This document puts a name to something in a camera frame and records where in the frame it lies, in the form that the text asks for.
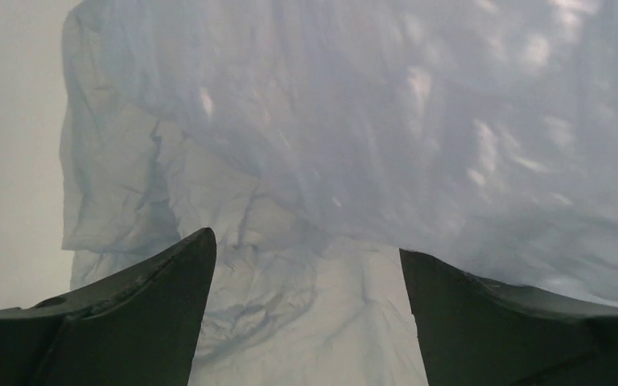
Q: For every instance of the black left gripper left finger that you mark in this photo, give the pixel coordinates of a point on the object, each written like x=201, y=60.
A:
x=139, y=326

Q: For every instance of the blue plastic trash bag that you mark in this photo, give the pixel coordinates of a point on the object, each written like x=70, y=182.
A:
x=318, y=140

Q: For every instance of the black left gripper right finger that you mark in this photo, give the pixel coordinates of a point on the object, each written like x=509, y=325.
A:
x=476, y=331

